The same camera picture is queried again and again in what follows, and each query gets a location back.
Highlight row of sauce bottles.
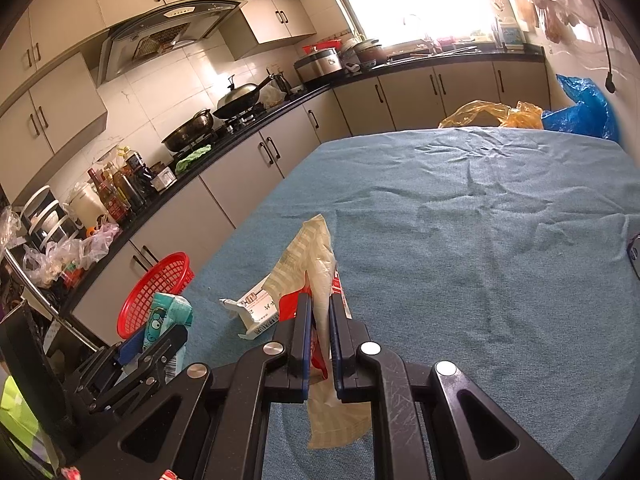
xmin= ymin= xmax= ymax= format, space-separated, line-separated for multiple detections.
xmin=87 ymin=145 xmax=156 ymax=224

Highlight white kitchen base cabinets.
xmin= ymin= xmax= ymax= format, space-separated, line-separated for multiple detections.
xmin=65 ymin=45 xmax=551 ymax=347

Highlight steel dish rack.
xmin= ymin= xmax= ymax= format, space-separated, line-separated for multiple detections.
xmin=12 ymin=185 xmax=84 ymax=256

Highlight black power cable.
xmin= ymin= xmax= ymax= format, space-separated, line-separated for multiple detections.
xmin=590 ymin=0 xmax=619 ymax=94

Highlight black gas stove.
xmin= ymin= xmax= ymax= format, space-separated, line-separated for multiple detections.
xmin=212 ymin=105 xmax=269 ymax=134

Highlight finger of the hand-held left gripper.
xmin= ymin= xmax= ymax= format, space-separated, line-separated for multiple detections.
xmin=116 ymin=332 xmax=152 ymax=368
xmin=89 ymin=327 xmax=190 ymax=412

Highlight dark cooking pot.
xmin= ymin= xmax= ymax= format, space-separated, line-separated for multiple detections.
xmin=345 ymin=37 xmax=389 ymax=71

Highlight teal tissue packet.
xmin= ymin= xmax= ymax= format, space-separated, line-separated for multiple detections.
xmin=142 ymin=292 xmax=195 ymax=379

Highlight black wok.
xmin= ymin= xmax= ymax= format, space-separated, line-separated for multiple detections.
xmin=161 ymin=108 xmax=215 ymax=154

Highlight red plastic lid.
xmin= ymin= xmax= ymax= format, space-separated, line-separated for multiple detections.
xmin=301 ymin=40 xmax=346 ymax=56

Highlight white electric pot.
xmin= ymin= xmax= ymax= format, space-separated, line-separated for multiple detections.
xmin=67 ymin=182 xmax=109 ymax=231

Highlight white torn medicine box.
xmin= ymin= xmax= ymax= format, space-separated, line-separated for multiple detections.
xmin=218 ymin=287 xmax=287 ymax=342

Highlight steel range hood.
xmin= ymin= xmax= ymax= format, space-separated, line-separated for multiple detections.
xmin=97 ymin=0 xmax=249 ymax=86

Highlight yellow green safety vest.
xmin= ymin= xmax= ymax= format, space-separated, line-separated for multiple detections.
xmin=0 ymin=375 xmax=57 ymax=480

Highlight upper kitchen cabinets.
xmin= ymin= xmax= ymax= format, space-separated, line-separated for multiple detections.
xmin=0 ymin=0 xmax=321 ymax=196

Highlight blue plastic bag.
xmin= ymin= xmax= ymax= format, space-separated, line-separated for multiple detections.
xmin=541 ymin=74 xmax=621 ymax=144

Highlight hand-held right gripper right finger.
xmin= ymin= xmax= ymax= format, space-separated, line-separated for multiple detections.
xmin=329 ymin=296 xmax=574 ymax=480

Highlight yellow plastic bag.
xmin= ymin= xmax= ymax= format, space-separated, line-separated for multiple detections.
xmin=439 ymin=100 xmax=545 ymax=131

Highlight green cloth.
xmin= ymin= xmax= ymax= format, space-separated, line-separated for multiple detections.
xmin=175 ymin=144 xmax=213 ymax=172

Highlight eyeglasses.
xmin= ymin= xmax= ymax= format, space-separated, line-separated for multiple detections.
xmin=625 ymin=232 xmax=640 ymax=281

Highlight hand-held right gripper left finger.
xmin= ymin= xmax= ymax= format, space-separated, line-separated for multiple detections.
xmin=100 ymin=294 xmax=314 ymax=480

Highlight clear plastic bags pile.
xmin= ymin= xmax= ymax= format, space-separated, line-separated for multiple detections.
xmin=22 ymin=222 xmax=121 ymax=287

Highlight silver rice cooker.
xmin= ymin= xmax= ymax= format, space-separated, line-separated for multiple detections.
xmin=293 ymin=47 xmax=346 ymax=84

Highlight chrome metal rail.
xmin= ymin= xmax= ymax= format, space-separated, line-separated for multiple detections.
xmin=0 ymin=245 xmax=104 ymax=354

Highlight steel wok with lid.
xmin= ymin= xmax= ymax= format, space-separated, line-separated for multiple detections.
xmin=212 ymin=75 xmax=275 ymax=120

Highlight cream striped red wrapper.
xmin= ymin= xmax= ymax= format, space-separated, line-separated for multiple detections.
xmin=272 ymin=214 xmax=374 ymax=451

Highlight teal labelled container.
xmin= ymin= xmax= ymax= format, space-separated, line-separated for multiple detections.
xmin=500 ymin=23 xmax=524 ymax=51

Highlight steel faucet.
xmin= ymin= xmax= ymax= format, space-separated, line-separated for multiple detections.
xmin=402 ymin=14 xmax=431 ymax=44

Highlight red plastic basket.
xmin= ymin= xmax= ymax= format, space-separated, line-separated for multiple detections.
xmin=116 ymin=252 xmax=196 ymax=341

